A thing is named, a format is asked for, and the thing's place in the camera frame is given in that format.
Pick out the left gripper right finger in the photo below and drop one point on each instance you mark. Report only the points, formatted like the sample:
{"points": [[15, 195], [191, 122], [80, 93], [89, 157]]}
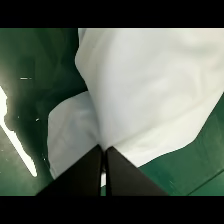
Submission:
{"points": [[128, 180]]}

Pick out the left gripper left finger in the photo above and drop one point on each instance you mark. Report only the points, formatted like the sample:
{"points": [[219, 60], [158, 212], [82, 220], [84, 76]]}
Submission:
{"points": [[81, 178]]}

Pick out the white garment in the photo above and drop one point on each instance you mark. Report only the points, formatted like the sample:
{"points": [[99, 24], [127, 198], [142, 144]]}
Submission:
{"points": [[146, 86]]}

